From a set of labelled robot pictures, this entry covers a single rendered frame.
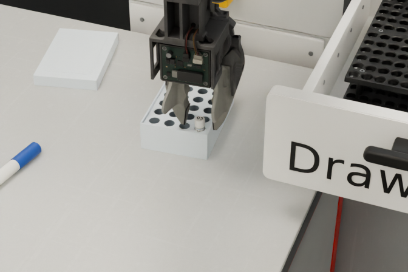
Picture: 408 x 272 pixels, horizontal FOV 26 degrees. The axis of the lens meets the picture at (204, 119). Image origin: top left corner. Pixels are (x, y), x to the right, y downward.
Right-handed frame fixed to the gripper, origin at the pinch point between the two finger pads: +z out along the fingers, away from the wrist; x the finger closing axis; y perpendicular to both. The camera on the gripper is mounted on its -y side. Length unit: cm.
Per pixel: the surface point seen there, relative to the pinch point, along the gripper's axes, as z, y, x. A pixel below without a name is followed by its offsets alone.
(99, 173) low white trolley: 5.3, 7.9, -10.1
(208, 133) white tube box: 1.6, 1.6, 1.3
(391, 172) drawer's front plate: -5.2, 11.4, 22.9
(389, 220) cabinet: 30.7, -22.5, 23.1
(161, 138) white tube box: 3.1, 2.0, -4.3
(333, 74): -4.5, -5.8, 14.3
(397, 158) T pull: -9.8, 15.0, 23.3
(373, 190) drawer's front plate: -2.5, 11.3, 21.5
